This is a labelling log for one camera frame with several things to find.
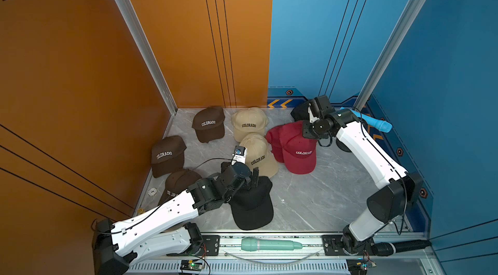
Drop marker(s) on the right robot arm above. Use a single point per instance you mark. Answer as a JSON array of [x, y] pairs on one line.
[[397, 189]]

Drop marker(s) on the brown cap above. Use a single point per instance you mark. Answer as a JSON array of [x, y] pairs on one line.
[[168, 156], [209, 124], [178, 182]]

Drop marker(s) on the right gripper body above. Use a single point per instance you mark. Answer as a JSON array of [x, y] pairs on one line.
[[313, 130]]

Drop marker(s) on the beige cap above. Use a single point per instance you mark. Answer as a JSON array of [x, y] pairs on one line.
[[247, 121], [258, 155]]

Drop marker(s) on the brown cap back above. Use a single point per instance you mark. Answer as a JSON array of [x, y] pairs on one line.
[[209, 124]]

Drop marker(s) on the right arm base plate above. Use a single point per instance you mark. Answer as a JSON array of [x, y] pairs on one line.
[[339, 245]]

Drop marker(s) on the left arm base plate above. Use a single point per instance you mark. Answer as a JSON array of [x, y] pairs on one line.
[[209, 246]]

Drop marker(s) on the beige cap back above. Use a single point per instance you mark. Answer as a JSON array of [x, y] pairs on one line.
[[247, 121]]

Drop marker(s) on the beige cap centre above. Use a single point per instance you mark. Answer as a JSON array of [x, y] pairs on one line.
[[258, 155]]

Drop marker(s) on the blue microphone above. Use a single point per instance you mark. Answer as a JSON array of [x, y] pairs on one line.
[[380, 125]]

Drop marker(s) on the left green circuit board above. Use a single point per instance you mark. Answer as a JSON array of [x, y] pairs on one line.
[[191, 267]]

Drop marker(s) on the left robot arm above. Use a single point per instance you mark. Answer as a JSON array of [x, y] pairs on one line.
[[117, 246]]

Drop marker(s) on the black cap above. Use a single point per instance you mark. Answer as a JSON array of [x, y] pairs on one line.
[[301, 113], [252, 208]]

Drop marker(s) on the aluminium front rail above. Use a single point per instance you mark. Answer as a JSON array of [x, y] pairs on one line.
[[309, 260]]

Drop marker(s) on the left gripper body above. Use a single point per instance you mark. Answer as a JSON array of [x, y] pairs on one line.
[[248, 182]]

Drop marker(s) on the maroon cap front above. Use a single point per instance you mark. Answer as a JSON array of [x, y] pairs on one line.
[[299, 153]]

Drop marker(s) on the black cap front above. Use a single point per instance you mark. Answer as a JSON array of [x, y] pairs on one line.
[[252, 208]]

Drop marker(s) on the black cap back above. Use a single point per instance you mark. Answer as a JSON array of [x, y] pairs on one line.
[[301, 113]]

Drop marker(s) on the mint green microphone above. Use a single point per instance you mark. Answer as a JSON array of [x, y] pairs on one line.
[[251, 244]]

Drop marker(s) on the right circuit board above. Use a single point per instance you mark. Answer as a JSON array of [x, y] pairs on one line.
[[360, 267]]

